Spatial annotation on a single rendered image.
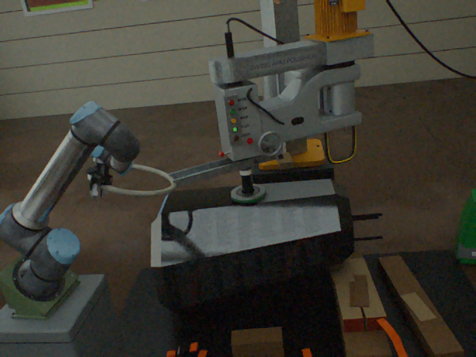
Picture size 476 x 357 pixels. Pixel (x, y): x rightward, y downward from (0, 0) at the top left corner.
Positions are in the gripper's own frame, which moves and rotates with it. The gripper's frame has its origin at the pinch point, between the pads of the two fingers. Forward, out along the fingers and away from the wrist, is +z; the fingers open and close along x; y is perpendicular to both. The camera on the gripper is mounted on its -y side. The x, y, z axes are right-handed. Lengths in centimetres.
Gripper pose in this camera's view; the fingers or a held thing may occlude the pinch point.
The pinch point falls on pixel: (96, 196)
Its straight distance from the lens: 260.7
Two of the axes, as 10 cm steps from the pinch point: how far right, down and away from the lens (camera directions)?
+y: 7.4, 3.2, -5.9
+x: 6.5, -1.2, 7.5
